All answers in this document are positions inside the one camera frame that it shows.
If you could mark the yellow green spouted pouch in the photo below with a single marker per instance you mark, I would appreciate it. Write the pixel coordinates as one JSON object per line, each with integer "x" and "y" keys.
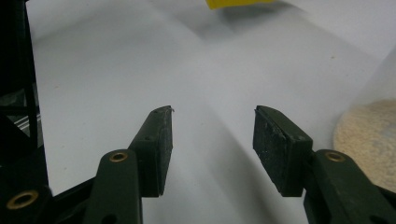
{"x": 236, "y": 3}

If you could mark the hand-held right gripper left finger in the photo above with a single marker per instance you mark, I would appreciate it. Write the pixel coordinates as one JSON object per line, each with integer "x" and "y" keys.
{"x": 155, "y": 149}

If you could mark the aluminium floor rail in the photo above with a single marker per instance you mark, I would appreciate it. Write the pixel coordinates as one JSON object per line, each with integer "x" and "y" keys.
{"x": 28, "y": 122}

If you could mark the black stand with short legs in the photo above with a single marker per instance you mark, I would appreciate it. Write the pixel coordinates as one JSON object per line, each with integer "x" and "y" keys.
{"x": 18, "y": 62}

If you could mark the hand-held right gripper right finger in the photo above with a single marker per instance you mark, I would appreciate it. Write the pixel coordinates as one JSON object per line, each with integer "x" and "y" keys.
{"x": 280, "y": 149}

